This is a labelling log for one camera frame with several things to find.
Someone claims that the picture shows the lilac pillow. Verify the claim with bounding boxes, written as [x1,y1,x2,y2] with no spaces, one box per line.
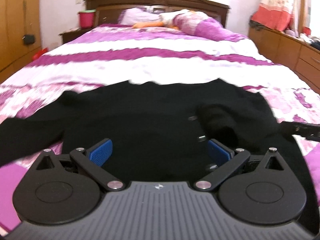
[118,8,161,26]

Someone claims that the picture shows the black knit sweater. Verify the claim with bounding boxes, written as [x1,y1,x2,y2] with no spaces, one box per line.
[0,78,320,237]

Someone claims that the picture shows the dark wooden headboard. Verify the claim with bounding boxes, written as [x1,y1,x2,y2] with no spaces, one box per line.
[84,0,230,26]

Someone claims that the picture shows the clothes pile on cabinet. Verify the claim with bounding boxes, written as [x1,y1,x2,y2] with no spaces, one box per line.
[284,28,320,50]

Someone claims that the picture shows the wooden wardrobe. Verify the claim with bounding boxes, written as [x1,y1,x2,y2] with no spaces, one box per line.
[1,0,42,82]

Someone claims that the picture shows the red plastic bucket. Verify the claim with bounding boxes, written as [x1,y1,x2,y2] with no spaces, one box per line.
[78,10,96,29]

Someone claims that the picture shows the purple floral bed quilt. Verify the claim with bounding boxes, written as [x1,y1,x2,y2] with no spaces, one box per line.
[1,12,319,231]

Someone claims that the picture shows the red item on floor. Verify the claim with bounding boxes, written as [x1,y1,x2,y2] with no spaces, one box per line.
[32,47,48,61]

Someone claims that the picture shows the floral coral curtain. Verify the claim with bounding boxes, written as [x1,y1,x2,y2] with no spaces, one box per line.
[250,0,311,37]

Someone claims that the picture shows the dark wooden nightstand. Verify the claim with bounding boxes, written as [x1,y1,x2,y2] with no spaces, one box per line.
[59,28,93,44]

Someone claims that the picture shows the white orange plush duck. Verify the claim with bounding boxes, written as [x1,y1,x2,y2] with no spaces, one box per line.
[132,9,195,29]

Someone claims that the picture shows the wooden drawer cabinet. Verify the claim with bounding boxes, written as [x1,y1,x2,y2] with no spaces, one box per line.
[248,21,319,93]

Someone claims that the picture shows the small black hanging bag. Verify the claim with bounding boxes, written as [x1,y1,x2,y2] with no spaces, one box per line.
[22,34,36,46]

